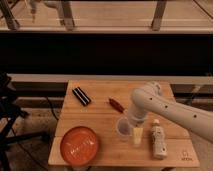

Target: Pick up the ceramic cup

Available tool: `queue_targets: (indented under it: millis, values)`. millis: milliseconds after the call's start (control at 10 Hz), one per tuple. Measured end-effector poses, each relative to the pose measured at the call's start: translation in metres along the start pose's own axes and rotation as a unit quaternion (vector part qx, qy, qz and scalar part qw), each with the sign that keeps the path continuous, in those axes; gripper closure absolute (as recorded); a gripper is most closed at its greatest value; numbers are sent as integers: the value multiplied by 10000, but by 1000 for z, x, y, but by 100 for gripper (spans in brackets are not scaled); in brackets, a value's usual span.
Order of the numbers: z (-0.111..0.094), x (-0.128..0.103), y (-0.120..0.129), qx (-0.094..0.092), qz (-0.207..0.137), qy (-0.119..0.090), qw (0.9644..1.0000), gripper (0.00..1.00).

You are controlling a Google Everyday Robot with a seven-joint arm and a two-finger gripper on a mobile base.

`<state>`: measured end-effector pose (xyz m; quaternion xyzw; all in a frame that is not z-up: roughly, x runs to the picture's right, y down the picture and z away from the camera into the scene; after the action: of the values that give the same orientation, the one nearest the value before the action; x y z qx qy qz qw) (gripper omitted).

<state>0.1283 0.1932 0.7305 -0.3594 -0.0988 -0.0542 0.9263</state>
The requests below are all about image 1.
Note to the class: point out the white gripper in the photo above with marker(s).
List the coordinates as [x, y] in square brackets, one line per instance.
[136, 117]

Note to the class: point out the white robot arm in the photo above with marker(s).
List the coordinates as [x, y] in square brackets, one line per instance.
[148, 98]

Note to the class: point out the white plastic bottle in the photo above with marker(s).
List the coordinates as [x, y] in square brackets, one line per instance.
[158, 140]

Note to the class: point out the red chili pepper toy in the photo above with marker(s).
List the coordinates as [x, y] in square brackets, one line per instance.
[117, 106]

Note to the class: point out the wooden table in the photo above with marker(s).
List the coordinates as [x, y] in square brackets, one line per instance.
[101, 117]

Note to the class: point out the orange plate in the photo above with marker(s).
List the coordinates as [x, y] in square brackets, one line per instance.
[79, 146]

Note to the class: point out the black rectangular box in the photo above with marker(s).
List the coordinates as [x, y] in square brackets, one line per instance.
[81, 96]

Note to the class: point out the black tripod stand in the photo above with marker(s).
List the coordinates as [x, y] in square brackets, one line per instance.
[11, 111]

